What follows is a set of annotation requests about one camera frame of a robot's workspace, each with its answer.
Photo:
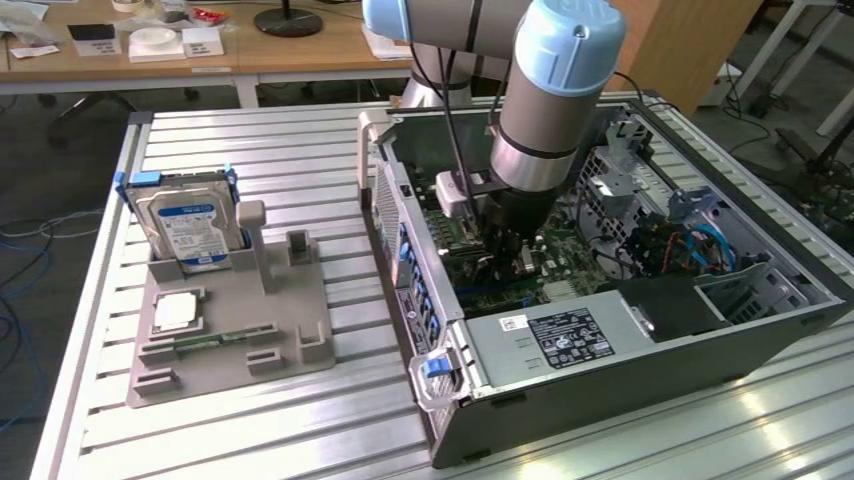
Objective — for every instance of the silver chipset heatsink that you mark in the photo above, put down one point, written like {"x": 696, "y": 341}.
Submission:
{"x": 562, "y": 291}

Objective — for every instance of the hard disk blue caddy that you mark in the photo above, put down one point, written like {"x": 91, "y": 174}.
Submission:
{"x": 187, "y": 225}

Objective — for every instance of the blue case latch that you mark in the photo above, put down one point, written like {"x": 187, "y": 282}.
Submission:
{"x": 435, "y": 369}

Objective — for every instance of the black plastic shroud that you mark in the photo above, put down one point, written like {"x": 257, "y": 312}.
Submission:
{"x": 668, "y": 305}

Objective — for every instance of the wooden cabinet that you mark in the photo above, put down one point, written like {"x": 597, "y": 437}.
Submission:
{"x": 701, "y": 50}

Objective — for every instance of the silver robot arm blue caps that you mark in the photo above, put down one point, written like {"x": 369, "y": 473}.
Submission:
{"x": 554, "y": 100}

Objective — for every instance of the black grey PC case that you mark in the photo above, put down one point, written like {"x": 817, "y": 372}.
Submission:
{"x": 601, "y": 400}

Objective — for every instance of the grey power supply unit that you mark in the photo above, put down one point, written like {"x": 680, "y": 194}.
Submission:
{"x": 508, "y": 360}

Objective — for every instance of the loose green RAM stick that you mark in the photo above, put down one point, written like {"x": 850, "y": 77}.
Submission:
{"x": 207, "y": 342}

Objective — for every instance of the green motherboard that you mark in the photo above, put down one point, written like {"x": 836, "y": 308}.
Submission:
{"x": 568, "y": 250}

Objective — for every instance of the white tape roll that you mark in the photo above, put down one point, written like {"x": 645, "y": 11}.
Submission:
{"x": 127, "y": 5}

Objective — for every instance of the wooden desk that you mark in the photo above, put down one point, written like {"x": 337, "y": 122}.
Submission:
{"x": 301, "y": 55}

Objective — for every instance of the grey metal disk bay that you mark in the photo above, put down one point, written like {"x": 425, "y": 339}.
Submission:
{"x": 621, "y": 200}

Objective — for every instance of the clear plastic bag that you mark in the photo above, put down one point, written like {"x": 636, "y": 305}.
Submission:
{"x": 27, "y": 22}

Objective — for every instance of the white table frame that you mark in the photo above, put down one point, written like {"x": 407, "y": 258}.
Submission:
{"x": 834, "y": 120}

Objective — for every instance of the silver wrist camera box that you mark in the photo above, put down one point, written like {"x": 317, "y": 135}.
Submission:
{"x": 453, "y": 195}

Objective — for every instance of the grey angled disk bay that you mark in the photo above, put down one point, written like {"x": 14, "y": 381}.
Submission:
{"x": 748, "y": 295}

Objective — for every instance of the red packet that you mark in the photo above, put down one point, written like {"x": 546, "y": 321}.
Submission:
{"x": 210, "y": 16}

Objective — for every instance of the grey printed parts rack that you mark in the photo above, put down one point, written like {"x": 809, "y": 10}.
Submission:
{"x": 234, "y": 360}

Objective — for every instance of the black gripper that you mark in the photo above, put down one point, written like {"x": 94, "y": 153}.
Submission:
{"x": 521, "y": 215}

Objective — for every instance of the white labelled box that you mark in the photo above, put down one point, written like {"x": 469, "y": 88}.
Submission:
{"x": 202, "y": 42}

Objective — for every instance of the black chair base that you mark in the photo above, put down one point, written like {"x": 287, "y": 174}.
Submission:
{"x": 87, "y": 107}

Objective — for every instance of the silver CPU chip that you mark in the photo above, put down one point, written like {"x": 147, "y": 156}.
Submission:
{"x": 175, "y": 312}

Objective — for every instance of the white box with round dish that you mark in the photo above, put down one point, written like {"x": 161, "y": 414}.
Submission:
{"x": 155, "y": 45}

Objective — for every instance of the black round lamp base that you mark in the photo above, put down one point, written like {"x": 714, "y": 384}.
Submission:
{"x": 289, "y": 24}

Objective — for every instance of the white paper tag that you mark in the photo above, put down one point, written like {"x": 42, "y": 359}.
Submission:
{"x": 34, "y": 51}

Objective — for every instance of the black white small box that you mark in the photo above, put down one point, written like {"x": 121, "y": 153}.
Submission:
{"x": 95, "y": 37}

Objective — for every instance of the white paper stack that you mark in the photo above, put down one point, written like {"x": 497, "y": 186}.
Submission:
{"x": 387, "y": 50}

